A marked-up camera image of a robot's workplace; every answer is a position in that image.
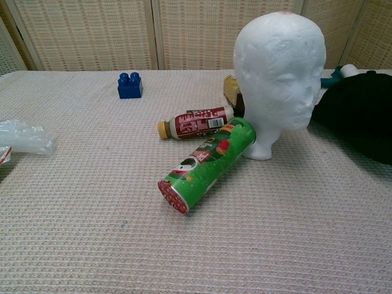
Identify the black cap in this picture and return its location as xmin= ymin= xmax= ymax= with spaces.
xmin=312 ymin=69 xmax=392 ymax=166

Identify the white foam mannequin head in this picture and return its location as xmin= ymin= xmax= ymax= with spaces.
xmin=233 ymin=10 xmax=326 ymax=160

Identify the green chip can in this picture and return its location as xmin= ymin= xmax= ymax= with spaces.
xmin=157 ymin=116 xmax=257 ymax=215

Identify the maroon label drink bottle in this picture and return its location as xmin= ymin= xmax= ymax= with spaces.
xmin=157 ymin=105 xmax=236 ymax=141

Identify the blue toy building block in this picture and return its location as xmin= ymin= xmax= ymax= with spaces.
xmin=117 ymin=72 xmax=144 ymax=99

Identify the beige woven tablecloth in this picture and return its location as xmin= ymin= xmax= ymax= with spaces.
xmin=0 ymin=69 xmax=392 ymax=294

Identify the woven folding screen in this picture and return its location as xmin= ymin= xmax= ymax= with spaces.
xmin=0 ymin=0 xmax=392 ymax=76

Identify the clear plastic bag bundle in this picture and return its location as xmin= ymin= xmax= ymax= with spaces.
xmin=0 ymin=118 xmax=58 ymax=155

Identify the teal lint roller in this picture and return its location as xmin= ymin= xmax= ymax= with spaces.
xmin=320 ymin=63 xmax=359 ymax=89

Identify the white snack bag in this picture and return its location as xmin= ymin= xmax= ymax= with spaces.
xmin=0 ymin=146 xmax=13 ymax=166

